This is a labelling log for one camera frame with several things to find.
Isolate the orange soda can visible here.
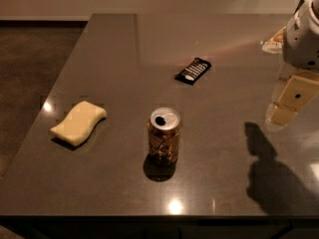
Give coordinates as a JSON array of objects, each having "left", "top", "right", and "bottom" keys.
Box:
[{"left": 148, "top": 108, "right": 181, "bottom": 166}]

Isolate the yellow sponge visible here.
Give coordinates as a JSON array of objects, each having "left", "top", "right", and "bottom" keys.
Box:
[{"left": 50, "top": 101, "right": 107, "bottom": 146}]

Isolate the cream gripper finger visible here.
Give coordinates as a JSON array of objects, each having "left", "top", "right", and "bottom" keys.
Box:
[
  {"left": 265, "top": 70, "right": 319, "bottom": 132},
  {"left": 261, "top": 27, "right": 286, "bottom": 54}
]

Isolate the black rxbar chocolate wrapper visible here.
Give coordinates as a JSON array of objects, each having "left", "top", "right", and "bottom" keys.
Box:
[{"left": 174, "top": 58, "right": 211, "bottom": 85}]

